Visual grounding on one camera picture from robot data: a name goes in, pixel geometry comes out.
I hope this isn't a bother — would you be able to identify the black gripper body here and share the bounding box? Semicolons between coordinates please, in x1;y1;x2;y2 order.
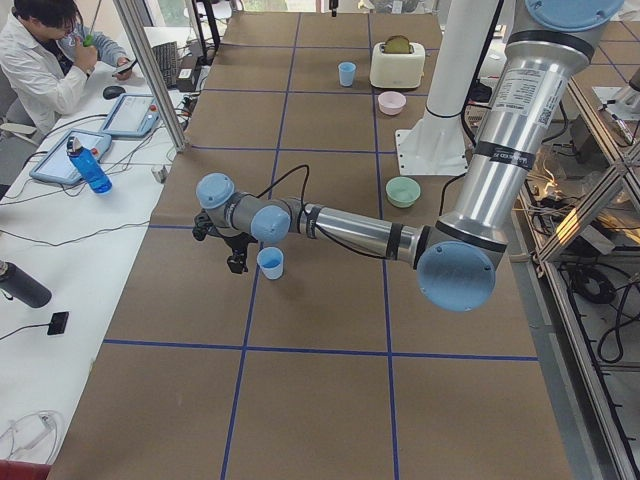
224;232;258;260

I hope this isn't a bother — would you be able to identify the light blue cup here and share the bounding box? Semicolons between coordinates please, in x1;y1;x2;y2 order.
338;61;357;87
257;246;284;280

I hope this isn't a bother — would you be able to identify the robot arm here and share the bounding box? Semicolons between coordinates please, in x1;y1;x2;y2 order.
193;1;621;312

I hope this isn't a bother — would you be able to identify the blue water bottle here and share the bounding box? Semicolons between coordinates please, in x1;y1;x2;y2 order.
66;136;112;194

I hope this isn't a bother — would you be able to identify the teach pendant far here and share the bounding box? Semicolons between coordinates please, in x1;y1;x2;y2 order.
100;94;159;138

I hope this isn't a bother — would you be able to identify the teach pendant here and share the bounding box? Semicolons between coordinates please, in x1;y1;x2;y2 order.
29;129;112;186
100;94;159;138

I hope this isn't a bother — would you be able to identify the green bowl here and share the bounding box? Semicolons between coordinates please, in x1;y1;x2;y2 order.
385;176;421;208

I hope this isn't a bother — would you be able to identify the small black box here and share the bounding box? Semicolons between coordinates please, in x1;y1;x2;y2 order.
47;311;69;336

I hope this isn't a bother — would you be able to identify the black computer mouse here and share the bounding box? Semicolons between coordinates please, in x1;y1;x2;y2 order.
102;85;126;100

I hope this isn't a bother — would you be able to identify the teach pendant near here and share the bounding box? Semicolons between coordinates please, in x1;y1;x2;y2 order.
29;129;112;186

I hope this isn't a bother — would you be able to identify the black keyboard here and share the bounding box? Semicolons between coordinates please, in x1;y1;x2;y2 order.
151;41;179;88

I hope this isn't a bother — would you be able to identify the pink bowl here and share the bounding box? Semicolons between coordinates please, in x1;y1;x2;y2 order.
377;91;407;116

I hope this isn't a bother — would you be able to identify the black thermos bottle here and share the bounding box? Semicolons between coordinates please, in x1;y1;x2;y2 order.
1;261;52;308

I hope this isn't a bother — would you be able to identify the cream toaster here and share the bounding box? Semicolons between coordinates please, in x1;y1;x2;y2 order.
369;42;426;90

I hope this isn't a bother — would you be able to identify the bread slice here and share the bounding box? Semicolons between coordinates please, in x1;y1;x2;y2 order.
382;35;413;55

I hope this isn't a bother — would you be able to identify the person in white coat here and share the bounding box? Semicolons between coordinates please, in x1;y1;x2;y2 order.
1;1;129;135

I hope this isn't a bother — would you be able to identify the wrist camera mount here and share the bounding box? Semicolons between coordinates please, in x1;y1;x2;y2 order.
192;209;223;241

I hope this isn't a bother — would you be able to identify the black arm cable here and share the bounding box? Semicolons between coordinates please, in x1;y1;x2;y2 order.
254;164;391;260

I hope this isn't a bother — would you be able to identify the aluminium frame post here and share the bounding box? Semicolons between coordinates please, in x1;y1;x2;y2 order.
113;0;187;153

